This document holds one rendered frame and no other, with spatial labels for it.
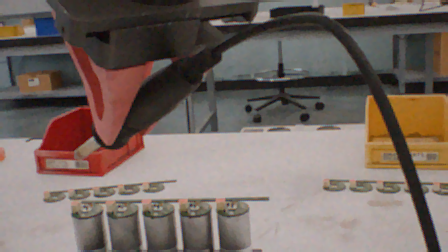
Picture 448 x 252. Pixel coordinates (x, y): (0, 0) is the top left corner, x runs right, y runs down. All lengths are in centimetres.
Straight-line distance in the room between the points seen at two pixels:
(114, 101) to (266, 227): 28
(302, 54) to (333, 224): 428
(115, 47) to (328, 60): 456
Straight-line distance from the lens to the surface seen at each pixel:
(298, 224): 53
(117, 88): 27
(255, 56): 481
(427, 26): 273
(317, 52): 478
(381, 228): 52
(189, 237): 42
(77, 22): 24
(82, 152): 39
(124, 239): 43
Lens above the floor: 98
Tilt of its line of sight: 15 degrees down
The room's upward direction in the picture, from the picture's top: 4 degrees counter-clockwise
